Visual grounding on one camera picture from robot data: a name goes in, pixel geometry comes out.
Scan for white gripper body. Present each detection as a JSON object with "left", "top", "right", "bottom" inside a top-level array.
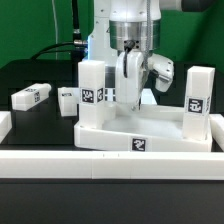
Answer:
[{"left": 115, "top": 50, "right": 174, "bottom": 104}]

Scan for white desk top tray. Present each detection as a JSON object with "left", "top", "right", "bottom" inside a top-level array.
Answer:
[{"left": 74, "top": 102, "right": 212, "bottom": 152}]

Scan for white sheet with tags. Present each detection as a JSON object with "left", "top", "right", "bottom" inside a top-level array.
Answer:
[{"left": 72, "top": 88, "right": 157, "bottom": 105}]

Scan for white right fence block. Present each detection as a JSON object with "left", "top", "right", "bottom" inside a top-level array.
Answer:
[{"left": 210, "top": 114, "right": 224, "bottom": 151}]

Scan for white fence block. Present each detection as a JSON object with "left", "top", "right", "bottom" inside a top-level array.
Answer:
[
  {"left": 0, "top": 111, "right": 12, "bottom": 144},
  {"left": 210, "top": 114, "right": 224, "bottom": 151}
]

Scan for white left fence block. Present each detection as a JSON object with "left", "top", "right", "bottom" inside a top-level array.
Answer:
[{"left": 0, "top": 111, "right": 12, "bottom": 144}]

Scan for white front fence bar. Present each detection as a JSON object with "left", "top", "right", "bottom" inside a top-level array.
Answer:
[{"left": 0, "top": 150, "right": 224, "bottom": 180}]

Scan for black vertical cable connector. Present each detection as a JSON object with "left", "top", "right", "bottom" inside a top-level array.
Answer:
[{"left": 71, "top": 0, "right": 81, "bottom": 40}]

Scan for white thin cable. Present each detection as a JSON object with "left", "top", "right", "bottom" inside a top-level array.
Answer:
[{"left": 51, "top": 0, "right": 59, "bottom": 61}]

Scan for black cable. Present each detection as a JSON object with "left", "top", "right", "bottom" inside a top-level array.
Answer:
[{"left": 30, "top": 40, "right": 88, "bottom": 61}]

